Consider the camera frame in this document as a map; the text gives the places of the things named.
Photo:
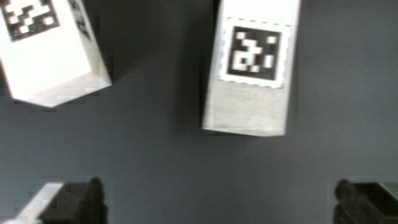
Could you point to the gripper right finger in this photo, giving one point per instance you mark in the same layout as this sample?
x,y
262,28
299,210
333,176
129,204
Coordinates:
x,y
367,203

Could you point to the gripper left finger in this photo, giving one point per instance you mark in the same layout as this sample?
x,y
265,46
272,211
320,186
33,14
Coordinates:
x,y
68,203

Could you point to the white table leg with tag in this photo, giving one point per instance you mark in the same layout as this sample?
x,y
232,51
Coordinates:
x,y
249,83

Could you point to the white leg centre right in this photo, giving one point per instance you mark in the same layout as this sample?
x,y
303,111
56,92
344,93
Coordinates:
x,y
50,56

